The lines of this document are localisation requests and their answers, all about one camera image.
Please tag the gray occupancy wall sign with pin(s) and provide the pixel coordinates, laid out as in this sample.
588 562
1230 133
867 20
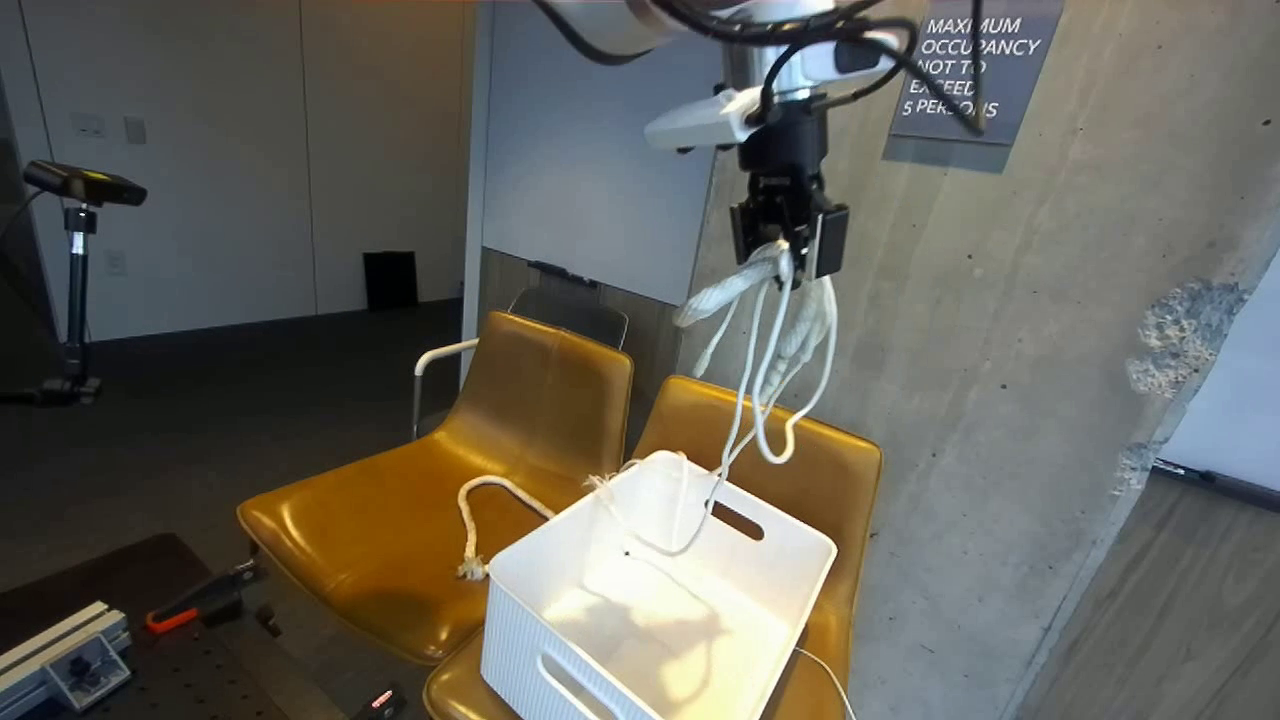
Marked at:
1014 81

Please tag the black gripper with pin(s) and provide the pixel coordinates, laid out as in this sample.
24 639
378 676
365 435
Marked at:
793 175

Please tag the aluminium rail bracket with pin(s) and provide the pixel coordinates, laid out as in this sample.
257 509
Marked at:
61 654

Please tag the white plastic basket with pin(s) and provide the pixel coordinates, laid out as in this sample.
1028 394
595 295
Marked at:
774 573

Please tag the mustard yellow leather chair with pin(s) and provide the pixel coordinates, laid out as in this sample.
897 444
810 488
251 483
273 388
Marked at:
826 462
345 545

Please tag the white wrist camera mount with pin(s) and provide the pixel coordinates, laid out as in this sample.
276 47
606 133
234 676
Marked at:
700 123

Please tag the black box by wall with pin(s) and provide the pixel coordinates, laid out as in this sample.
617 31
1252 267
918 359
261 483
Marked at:
388 282

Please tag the wall whiteboard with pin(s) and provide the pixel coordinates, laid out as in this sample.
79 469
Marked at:
600 175

